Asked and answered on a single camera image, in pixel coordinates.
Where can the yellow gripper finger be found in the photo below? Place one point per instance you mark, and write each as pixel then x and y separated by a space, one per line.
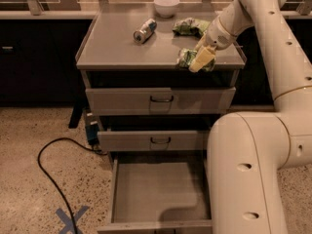
pixel 205 58
pixel 202 44

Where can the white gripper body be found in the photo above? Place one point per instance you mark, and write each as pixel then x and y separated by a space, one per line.
pixel 216 35

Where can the blue white soda can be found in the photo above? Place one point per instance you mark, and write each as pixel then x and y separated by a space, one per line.
pixel 145 31

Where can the blue tape cross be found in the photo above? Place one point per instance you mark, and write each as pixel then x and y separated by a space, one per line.
pixel 70 223

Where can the green crumpled chip bag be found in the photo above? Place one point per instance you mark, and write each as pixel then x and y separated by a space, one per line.
pixel 191 27

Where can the blue power box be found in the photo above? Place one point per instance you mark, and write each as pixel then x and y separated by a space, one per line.
pixel 91 128

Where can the bottom grey drawer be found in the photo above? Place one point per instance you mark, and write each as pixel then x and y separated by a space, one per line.
pixel 158 195

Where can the white ceramic bowl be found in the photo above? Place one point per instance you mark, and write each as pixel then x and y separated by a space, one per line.
pixel 166 8

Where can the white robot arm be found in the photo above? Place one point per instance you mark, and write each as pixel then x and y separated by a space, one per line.
pixel 246 149

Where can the middle grey drawer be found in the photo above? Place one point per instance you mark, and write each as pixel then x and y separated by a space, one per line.
pixel 152 140

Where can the top grey drawer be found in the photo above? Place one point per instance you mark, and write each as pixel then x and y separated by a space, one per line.
pixel 159 101

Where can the grey drawer cabinet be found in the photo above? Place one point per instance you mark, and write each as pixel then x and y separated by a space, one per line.
pixel 110 58

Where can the grey drawer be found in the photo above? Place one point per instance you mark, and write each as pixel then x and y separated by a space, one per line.
pixel 158 195
pixel 159 101
pixel 152 140

